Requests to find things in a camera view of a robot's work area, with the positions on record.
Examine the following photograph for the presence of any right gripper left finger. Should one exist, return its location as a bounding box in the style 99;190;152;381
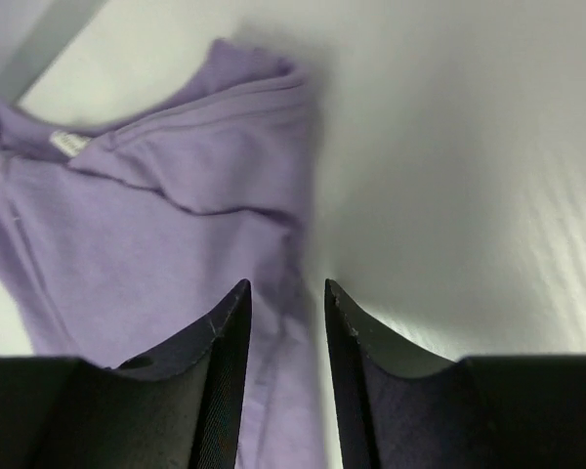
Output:
0;280;251;468

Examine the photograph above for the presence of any purple t-shirt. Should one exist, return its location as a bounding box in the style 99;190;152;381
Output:
0;40;326;468

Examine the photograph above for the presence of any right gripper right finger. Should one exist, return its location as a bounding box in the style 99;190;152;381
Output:
324;280;586;468

